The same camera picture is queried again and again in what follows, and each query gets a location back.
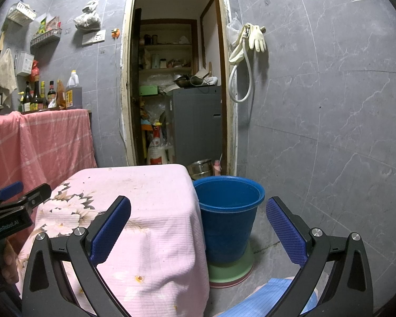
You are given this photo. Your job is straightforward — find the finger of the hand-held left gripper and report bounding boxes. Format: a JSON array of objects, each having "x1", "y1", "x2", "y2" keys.
[
  {"x1": 0, "y1": 183, "x2": 52, "y2": 220},
  {"x1": 0, "y1": 181, "x2": 24, "y2": 209}
]

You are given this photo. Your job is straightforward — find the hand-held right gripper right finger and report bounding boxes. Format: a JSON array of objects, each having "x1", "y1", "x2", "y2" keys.
[{"x1": 266, "y1": 196, "x2": 374, "y2": 317}]

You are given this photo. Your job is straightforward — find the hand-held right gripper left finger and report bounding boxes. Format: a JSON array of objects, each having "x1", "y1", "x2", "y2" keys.
[{"x1": 21, "y1": 195, "x2": 133, "y2": 317}]

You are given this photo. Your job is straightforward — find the blue plastic bucket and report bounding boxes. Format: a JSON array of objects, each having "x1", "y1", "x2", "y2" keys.
[{"x1": 193, "y1": 176, "x2": 265, "y2": 265}]

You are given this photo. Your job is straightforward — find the person's left hand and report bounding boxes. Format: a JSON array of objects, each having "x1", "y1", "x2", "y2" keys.
[{"x1": 0, "y1": 238, "x2": 20, "y2": 285}]

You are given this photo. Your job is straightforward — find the pink floral table cloth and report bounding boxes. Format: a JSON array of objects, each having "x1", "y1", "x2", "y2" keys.
[{"x1": 15, "y1": 164, "x2": 211, "y2": 317}]

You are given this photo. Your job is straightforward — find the pink checked cloth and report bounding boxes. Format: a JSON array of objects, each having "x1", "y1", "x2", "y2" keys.
[{"x1": 0, "y1": 109, "x2": 98, "y2": 212}]

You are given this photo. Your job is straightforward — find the person's blue trouser leg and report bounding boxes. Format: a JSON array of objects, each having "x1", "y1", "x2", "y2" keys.
[{"x1": 218, "y1": 277, "x2": 319, "y2": 317}]

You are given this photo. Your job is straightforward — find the white red sack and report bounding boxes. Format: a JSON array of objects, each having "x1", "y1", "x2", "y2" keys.
[{"x1": 147, "y1": 122, "x2": 169, "y2": 166}]

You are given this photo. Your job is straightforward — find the orange brown pouch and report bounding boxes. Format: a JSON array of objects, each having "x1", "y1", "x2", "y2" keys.
[{"x1": 55, "y1": 79, "x2": 67, "y2": 108}]

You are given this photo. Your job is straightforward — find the steel pot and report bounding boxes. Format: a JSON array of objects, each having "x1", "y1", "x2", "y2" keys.
[{"x1": 186, "y1": 159, "x2": 213, "y2": 179}]

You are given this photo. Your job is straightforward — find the large cooking oil jug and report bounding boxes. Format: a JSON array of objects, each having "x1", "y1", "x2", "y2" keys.
[{"x1": 65, "y1": 70, "x2": 83, "y2": 109}]

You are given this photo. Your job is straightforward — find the beige hanging towel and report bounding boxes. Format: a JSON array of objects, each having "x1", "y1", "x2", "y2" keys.
[{"x1": 0, "y1": 48, "x2": 18, "y2": 106}]

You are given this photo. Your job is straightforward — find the white box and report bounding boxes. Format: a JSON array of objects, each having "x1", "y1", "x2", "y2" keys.
[{"x1": 15, "y1": 51, "x2": 34, "y2": 76}]

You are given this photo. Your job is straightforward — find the grey cabinet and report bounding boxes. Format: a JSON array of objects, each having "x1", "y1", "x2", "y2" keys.
[{"x1": 165, "y1": 86, "x2": 222, "y2": 169}]

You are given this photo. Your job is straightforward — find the dark wooden door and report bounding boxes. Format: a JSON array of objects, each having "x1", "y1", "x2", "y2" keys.
[{"x1": 129, "y1": 8, "x2": 142, "y2": 166}]

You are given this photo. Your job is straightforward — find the black wok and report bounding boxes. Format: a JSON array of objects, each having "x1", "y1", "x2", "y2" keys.
[{"x1": 172, "y1": 74, "x2": 203, "y2": 88}]

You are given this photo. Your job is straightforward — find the seasoning packets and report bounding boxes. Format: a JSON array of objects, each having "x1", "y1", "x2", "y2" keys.
[{"x1": 36, "y1": 16, "x2": 62, "y2": 36}]

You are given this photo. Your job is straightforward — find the white plastic basket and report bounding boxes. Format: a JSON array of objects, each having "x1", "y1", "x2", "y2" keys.
[{"x1": 7, "y1": 2, "x2": 37, "y2": 24}]

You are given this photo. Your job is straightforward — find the cream rubber glove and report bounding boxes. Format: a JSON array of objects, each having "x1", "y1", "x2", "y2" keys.
[
  {"x1": 229, "y1": 23, "x2": 251, "y2": 64},
  {"x1": 249, "y1": 24, "x2": 267, "y2": 53}
]

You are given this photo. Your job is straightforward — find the wooden storage shelf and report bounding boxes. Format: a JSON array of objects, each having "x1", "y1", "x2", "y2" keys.
[{"x1": 139, "y1": 20, "x2": 199, "y2": 100}]

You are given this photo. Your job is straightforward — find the hanging filled plastic bag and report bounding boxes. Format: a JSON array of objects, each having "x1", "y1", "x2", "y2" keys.
[{"x1": 73, "y1": 0, "x2": 101, "y2": 30}]

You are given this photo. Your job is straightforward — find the clear plastic bag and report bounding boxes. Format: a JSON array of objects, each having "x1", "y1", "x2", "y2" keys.
[{"x1": 226, "y1": 18, "x2": 242, "y2": 45}]

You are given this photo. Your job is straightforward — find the wooden door frame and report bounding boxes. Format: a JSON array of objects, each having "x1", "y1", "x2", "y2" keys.
[{"x1": 119, "y1": 0, "x2": 238, "y2": 177}]

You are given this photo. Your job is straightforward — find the white hose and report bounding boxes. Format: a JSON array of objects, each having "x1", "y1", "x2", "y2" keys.
[{"x1": 229, "y1": 28, "x2": 252, "y2": 103}]

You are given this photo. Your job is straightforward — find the grey wire wall rack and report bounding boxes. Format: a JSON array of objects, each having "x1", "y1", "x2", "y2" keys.
[{"x1": 30, "y1": 28, "x2": 63, "y2": 47}]

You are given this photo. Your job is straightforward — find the wall socket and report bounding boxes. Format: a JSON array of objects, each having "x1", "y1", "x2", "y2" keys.
[{"x1": 82, "y1": 30, "x2": 106, "y2": 46}]

